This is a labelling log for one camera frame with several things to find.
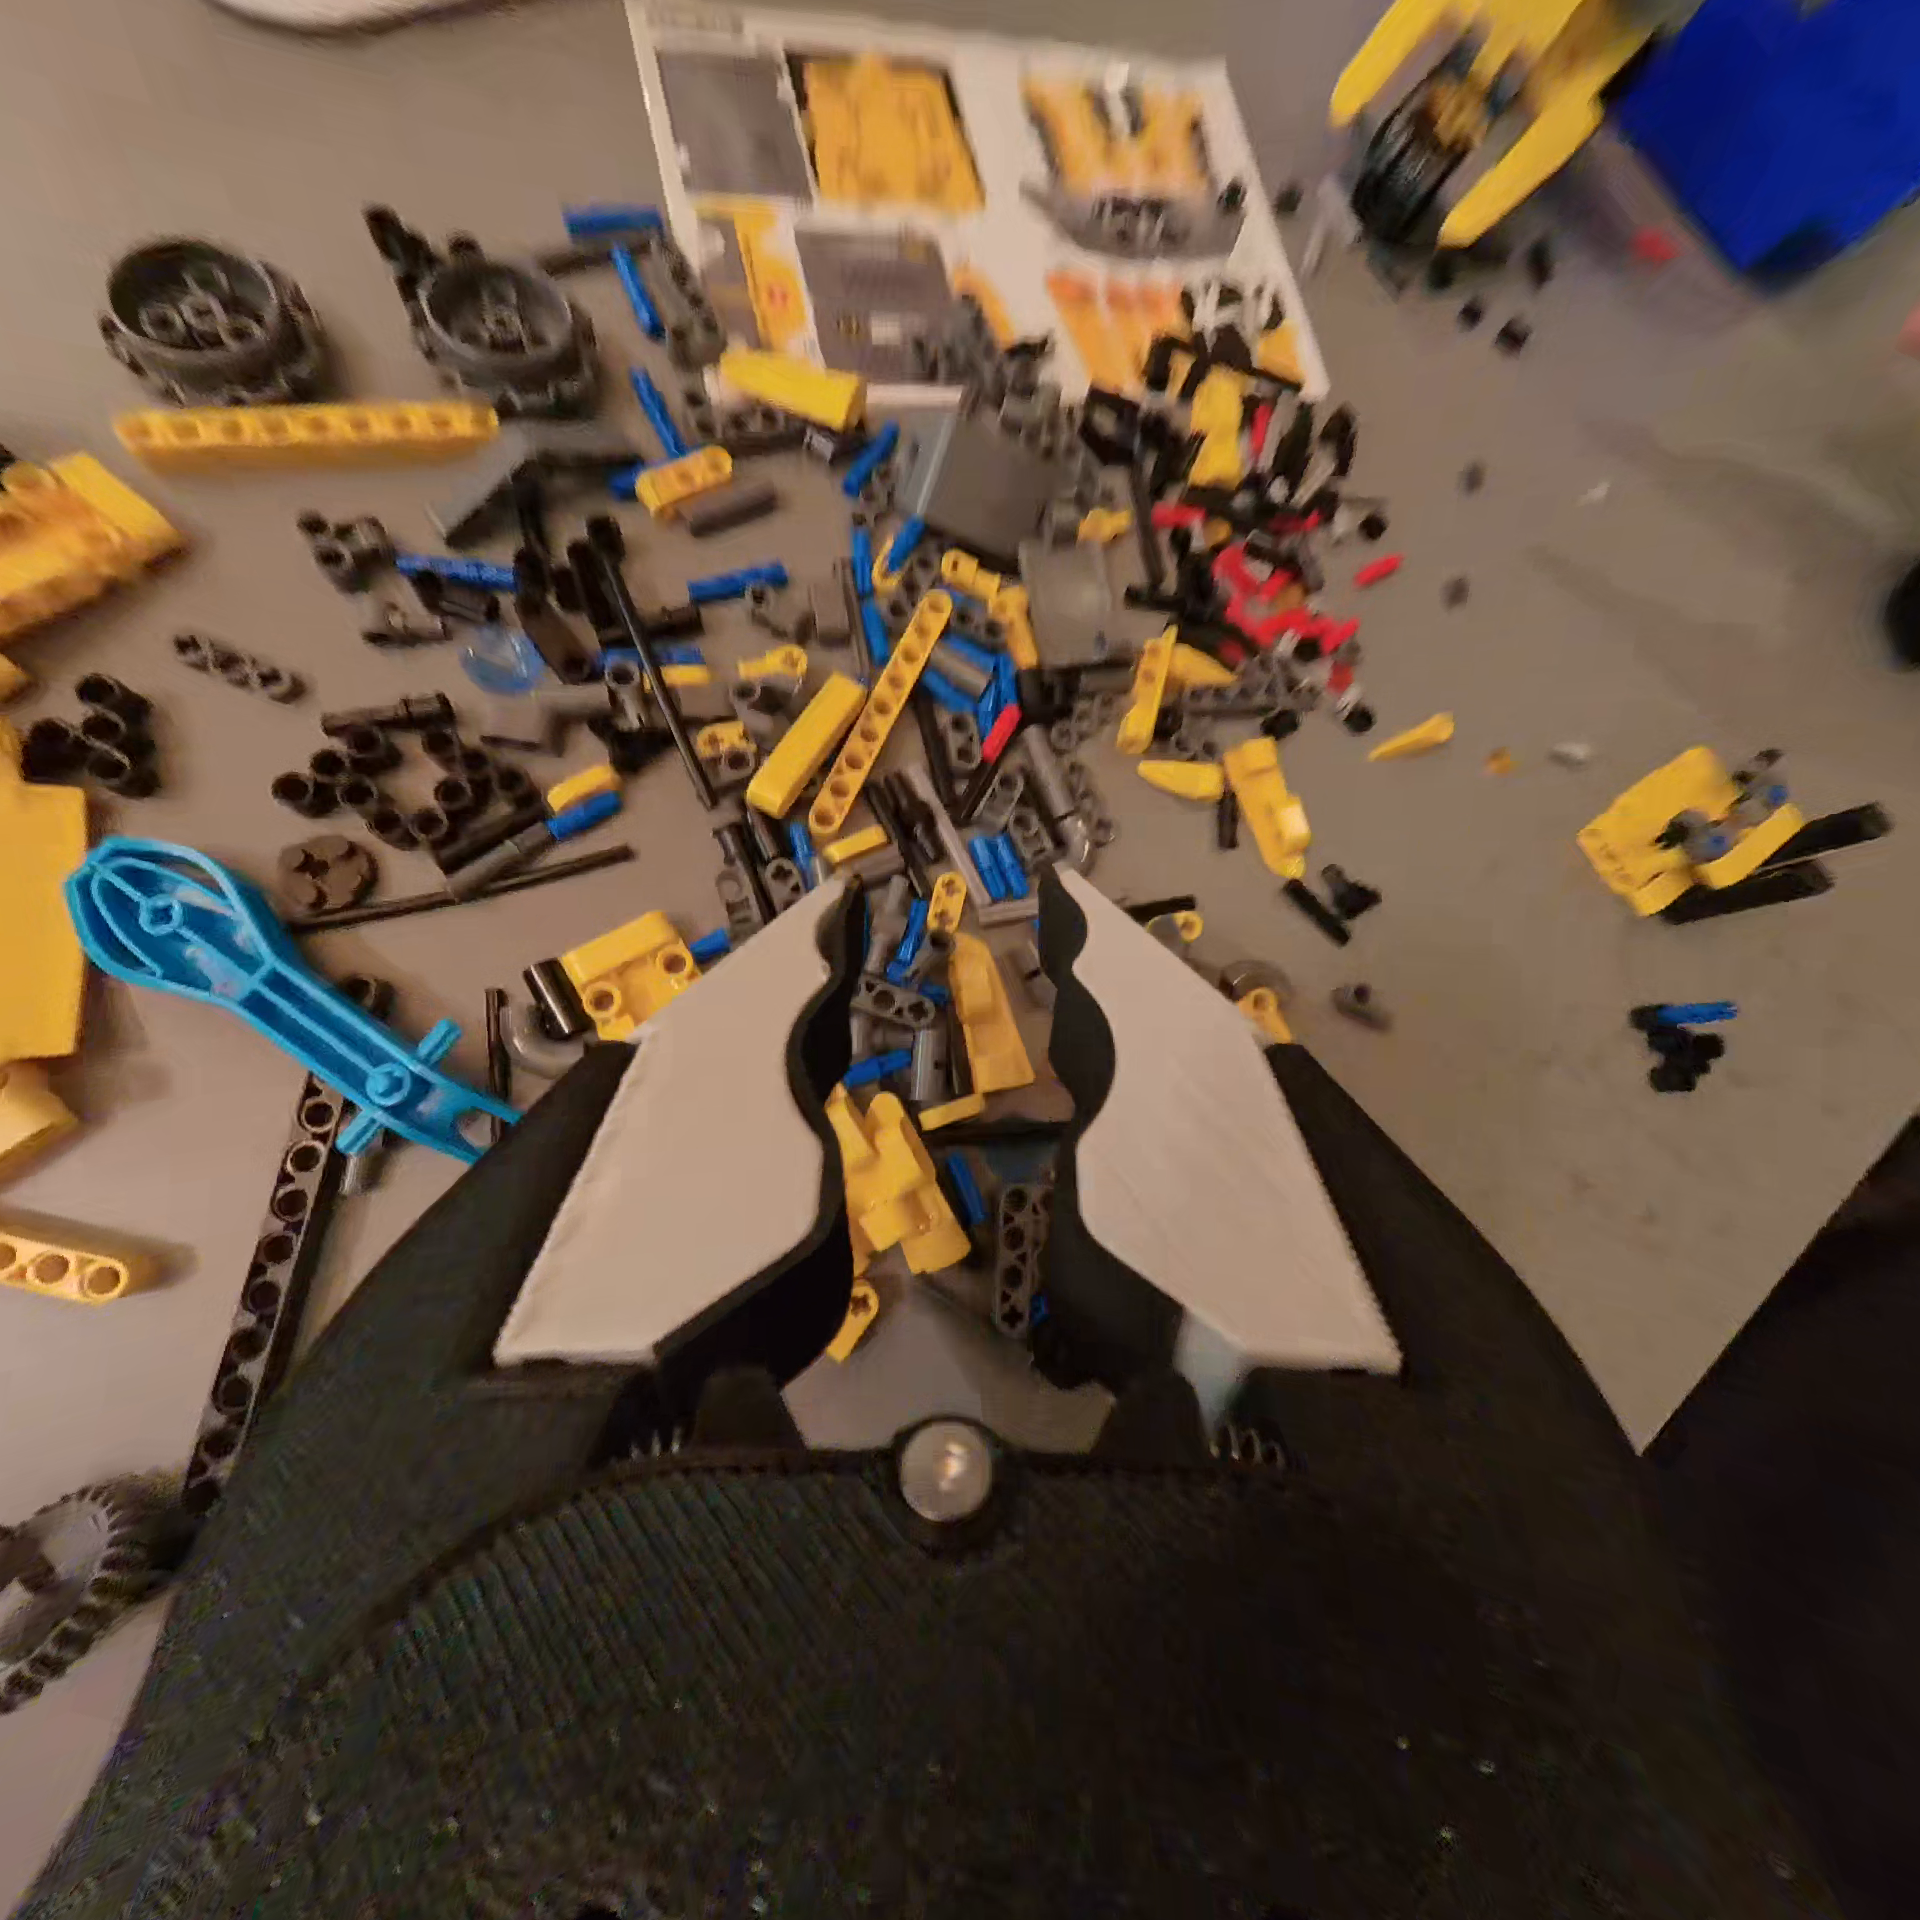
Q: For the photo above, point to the yellow black toy vehicle model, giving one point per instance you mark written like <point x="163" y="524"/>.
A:
<point x="1529" y="150"/>

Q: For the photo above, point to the blue storage bin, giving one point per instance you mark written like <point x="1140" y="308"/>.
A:
<point x="1771" y="119"/>

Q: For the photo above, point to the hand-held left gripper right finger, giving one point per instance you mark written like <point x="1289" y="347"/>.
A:
<point x="1214" y="1186"/>

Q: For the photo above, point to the light blue brick separator tool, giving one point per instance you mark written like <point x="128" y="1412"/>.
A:
<point x="382" y="1085"/>

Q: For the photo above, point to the long yellow toy beam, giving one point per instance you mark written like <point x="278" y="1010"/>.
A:
<point x="300" y="434"/>

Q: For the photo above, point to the white object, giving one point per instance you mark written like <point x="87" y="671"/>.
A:
<point x="329" y="12"/>

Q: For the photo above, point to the yellow built toy section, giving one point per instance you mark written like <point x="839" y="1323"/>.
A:
<point x="77" y="534"/>

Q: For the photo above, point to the small black and blue pieces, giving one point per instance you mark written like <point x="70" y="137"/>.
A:
<point x="1681" y="1051"/>

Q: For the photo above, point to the long black toy beam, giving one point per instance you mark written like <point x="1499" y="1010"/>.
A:
<point x="268" y="1291"/>

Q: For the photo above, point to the short yellow toy beam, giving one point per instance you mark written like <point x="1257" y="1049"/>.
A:
<point x="67" y="1267"/>

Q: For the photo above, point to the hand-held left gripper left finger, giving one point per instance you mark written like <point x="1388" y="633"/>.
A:
<point x="676" y="1171"/>

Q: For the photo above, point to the yellow tooth piece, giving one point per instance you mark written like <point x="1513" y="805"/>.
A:
<point x="1411" y="739"/>

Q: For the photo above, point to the pile of toy building pieces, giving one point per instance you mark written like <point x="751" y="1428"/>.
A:
<point x="886" y="705"/>

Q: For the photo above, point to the scattered small black connectors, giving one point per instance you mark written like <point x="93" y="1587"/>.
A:
<point x="1512" y="333"/>

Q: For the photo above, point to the yellow sticker sheet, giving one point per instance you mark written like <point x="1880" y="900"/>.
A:
<point x="902" y="137"/>

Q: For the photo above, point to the dark round object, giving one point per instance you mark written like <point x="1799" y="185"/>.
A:
<point x="1905" y="617"/>

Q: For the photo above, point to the small yellow toy brick assembly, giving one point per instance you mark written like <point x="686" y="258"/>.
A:
<point x="1665" y="820"/>

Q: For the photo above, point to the yellow flat toy panel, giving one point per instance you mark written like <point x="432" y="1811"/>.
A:
<point x="38" y="902"/>

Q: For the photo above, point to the black toy wheel hub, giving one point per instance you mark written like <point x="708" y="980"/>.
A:
<point x="495" y="323"/>
<point x="203" y="323"/>

